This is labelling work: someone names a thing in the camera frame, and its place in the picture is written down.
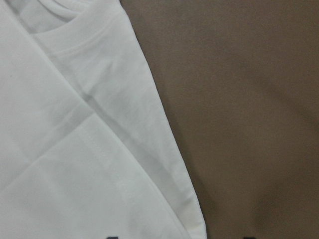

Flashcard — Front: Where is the white long-sleeve printed shirt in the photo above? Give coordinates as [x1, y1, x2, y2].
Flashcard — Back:
[0, 0, 207, 239]

